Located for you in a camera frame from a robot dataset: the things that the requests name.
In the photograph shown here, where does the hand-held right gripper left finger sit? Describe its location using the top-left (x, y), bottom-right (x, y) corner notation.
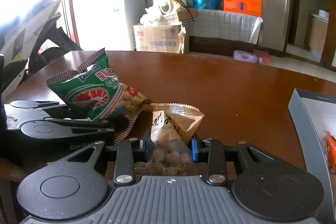
top-left (67, 138), bottom-right (153, 185)

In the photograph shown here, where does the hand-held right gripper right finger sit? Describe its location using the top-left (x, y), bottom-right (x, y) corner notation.
top-left (191, 137), bottom-right (276, 185)

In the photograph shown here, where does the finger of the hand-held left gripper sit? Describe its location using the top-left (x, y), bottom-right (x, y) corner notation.
top-left (37, 101), bottom-right (71, 111)
top-left (46, 118), bottom-right (116, 135)

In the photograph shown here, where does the green prawn cracker packet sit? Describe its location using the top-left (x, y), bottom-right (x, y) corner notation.
top-left (47, 48), bottom-right (153, 146)

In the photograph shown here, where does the tan nut packet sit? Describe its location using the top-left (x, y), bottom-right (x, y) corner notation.
top-left (134, 103), bottom-right (205, 177)

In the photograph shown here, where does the grey cardboard box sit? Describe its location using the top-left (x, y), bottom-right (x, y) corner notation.
top-left (288, 88), bottom-right (336, 216)

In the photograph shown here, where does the orange snack packet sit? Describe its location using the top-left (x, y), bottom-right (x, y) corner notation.
top-left (323, 131), bottom-right (336, 174)

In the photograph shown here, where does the white scooter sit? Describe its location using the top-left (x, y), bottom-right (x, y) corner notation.
top-left (0, 0), bottom-right (82, 96)

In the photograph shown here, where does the small white fridge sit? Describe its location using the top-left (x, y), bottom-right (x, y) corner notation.
top-left (72, 0), bottom-right (145, 51)

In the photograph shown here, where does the dark television cabinet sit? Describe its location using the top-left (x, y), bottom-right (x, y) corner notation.
top-left (189, 35), bottom-right (259, 56)

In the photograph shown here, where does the large brown cardboard box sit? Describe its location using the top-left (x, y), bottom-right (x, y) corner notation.
top-left (133, 23), bottom-right (189, 54)

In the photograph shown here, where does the red slipper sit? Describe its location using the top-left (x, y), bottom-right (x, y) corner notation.
top-left (253, 47), bottom-right (273, 63)

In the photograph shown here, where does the white plastic bag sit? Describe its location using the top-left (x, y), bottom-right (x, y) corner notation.
top-left (140, 0), bottom-right (167, 26)

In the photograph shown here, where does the white checked cloth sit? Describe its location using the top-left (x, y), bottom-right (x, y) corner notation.
top-left (189, 9), bottom-right (263, 45)

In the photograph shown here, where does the small flat cardboard box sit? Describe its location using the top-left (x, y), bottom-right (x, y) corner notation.
top-left (164, 8), bottom-right (199, 25)

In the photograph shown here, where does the yellow white tape roll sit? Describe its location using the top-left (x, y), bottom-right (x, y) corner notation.
top-left (159, 0), bottom-right (181, 14)

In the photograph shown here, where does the wooden kitchen cabinet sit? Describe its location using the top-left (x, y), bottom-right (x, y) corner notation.
top-left (306, 14), bottom-right (328, 56)

